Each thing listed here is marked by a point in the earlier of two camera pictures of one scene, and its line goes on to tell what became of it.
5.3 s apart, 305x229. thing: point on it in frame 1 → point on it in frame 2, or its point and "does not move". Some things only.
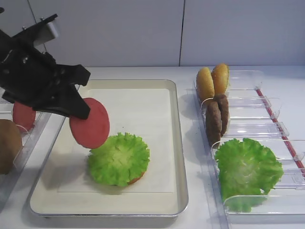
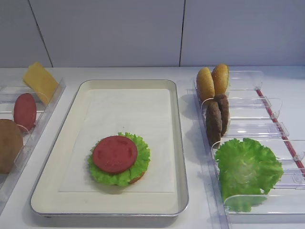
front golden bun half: [205, 88] does not move
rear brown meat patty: [223, 103] does not move
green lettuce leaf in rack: [247, 171] does not move
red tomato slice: [92, 132] → [115, 154]
